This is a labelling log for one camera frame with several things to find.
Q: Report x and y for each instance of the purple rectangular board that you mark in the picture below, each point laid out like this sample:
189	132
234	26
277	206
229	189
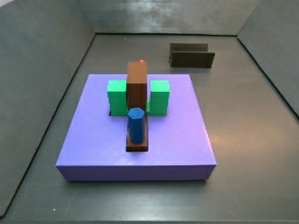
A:
94	153

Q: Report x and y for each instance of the right green block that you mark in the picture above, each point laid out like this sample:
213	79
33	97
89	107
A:
160	98

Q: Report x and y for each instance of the green block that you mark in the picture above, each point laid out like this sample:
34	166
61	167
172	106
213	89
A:
117	94
160	98

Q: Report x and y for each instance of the blue hexagonal peg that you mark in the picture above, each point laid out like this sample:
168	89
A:
137	125

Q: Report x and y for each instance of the left green block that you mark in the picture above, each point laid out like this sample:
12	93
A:
117	94

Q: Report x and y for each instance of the brown upright block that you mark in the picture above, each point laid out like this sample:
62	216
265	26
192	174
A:
137	100

